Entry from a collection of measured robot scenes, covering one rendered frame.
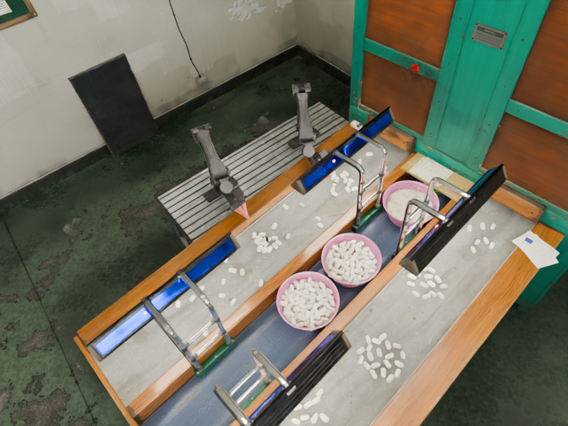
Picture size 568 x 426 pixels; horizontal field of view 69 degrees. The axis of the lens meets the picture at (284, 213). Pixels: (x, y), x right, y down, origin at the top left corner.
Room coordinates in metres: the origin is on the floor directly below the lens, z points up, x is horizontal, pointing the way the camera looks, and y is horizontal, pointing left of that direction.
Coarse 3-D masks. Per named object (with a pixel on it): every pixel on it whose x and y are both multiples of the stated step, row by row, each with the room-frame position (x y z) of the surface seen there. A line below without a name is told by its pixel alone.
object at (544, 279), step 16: (352, 112) 1.90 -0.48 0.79; (416, 144) 1.55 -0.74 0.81; (448, 160) 1.40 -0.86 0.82; (464, 176) 1.32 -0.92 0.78; (480, 176) 1.27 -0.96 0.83; (560, 224) 0.95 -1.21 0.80; (560, 256) 0.89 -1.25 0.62; (544, 272) 0.91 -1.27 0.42; (560, 272) 0.87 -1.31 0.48; (528, 288) 0.92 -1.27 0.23; (544, 288) 0.88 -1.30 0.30; (528, 304) 0.88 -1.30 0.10
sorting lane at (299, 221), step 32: (320, 192) 1.38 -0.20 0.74; (352, 192) 1.35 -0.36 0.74; (256, 224) 1.23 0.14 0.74; (288, 224) 1.20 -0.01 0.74; (256, 256) 1.04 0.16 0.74; (288, 256) 1.02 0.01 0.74; (224, 288) 0.90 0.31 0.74; (256, 288) 0.88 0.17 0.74; (192, 320) 0.77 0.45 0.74; (128, 352) 0.67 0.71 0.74; (160, 352) 0.65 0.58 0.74; (128, 384) 0.54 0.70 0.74
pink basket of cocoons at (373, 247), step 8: (336, 240) 1.07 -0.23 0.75; (344, 240) 1.07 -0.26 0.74; (360, 240) 1.05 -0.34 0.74; (368, 240) 1.03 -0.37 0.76; (328, 248) 1.03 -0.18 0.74; (376, 248) 0.98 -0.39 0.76; (376, 256) 0.96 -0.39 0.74; (376, 264) 0.92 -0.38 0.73; (328, 272) 0.89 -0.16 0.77; (376, 272) 0.86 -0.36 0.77; (336, 280) 0.85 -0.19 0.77; (368, 280) 0.83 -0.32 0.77
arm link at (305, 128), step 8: (296, 88) 1.77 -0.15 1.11; (296, 96) 1.74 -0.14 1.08; (304, 96) 1.73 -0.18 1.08; (304, 104) 1.70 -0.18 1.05; (304, 112) 1.67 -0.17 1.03; (304, 120) 1.64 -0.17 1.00; (304, 128) 1.61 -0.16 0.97; (312, 128) 1.61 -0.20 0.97; (304, 136) 1.59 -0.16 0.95; (312, 136) 1.58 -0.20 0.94
